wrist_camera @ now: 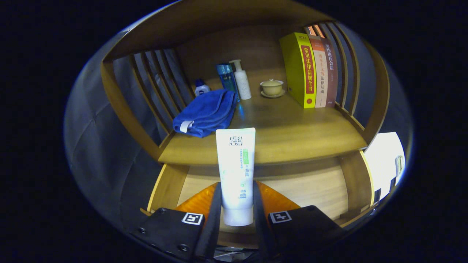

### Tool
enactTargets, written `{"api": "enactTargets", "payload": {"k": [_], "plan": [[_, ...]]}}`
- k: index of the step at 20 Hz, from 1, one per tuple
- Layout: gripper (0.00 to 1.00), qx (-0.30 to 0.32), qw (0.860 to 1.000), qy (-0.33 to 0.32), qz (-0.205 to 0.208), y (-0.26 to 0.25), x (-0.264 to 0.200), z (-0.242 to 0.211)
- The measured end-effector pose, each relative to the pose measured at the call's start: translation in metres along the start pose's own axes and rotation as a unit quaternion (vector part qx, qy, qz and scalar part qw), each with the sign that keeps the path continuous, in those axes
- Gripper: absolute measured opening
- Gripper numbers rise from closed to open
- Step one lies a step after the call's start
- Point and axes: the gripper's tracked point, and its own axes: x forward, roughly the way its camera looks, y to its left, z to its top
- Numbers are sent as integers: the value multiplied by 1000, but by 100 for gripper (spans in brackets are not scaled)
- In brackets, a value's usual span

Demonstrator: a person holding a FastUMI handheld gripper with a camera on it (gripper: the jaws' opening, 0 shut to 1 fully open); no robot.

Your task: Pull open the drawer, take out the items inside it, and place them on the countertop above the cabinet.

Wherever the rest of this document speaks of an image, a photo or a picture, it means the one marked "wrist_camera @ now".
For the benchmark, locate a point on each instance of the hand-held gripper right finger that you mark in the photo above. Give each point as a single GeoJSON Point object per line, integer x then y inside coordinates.
{"type": "Point", "coordinates": [260, 226]}

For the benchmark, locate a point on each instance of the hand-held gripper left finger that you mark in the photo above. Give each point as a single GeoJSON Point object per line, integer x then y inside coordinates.
{"type": "Point", "coordinates": [214, 230]}

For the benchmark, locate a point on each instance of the white cleanser tube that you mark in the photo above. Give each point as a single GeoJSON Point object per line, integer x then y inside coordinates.
{"type": "Point", "coordinates": [236, 171]}

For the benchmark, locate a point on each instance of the wooden drawer with black knob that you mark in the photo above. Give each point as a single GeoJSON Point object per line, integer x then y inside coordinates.
{"type": "Point", "coordinates": [310, 190]}

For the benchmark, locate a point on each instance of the white side cabinet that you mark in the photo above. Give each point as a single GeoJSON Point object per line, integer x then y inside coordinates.
{"type": "Point", "coordinates": [384, 157]}

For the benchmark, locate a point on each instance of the wooden cabinet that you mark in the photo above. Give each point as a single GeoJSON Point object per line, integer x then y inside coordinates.
{"type": "Point", "coordinates": [219, 18]}

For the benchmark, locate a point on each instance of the blue folded towel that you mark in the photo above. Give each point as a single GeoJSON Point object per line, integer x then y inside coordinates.
{"type": "Point", "coordinates": [208, 109]}

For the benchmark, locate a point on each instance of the yellow-green saucer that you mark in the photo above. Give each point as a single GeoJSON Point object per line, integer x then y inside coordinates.
{"type": "Point", "coordinates": [272, 96]}

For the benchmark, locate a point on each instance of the yellow-green lidded teacup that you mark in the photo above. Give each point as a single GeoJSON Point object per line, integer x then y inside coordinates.
{"type": "Point", "coordinates": [271, 87]}

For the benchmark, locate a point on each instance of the small white blue-capped bottle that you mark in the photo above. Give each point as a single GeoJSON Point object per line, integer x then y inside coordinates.
{"type": "Point", "coordinates": [201, 89]}

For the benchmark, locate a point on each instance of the white pump bottle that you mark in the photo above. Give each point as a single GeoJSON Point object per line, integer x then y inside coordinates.
{"type": "Point", "coordinates": [243, 86]}

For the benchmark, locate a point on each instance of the teal blue bottle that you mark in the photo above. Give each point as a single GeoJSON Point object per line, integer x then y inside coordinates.
{"type": "Point", "coordinates": [226, 78]}

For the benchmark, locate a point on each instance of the green and white object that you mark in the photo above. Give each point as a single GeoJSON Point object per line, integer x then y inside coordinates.
{"type": "Point", "coordinates": [399, 165]}

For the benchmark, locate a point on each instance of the orange and white book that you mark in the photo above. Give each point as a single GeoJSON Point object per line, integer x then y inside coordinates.
{"type": "Point", "coordinates": [321, 80]}

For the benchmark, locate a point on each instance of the brown book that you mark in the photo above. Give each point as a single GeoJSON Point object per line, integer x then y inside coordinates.
{"type": "Point", "coordinates": [332, 84]}

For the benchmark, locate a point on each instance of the thick yellow book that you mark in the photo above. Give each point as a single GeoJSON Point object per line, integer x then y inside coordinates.
{"type": "Point", "coordinates": [296, 69]}

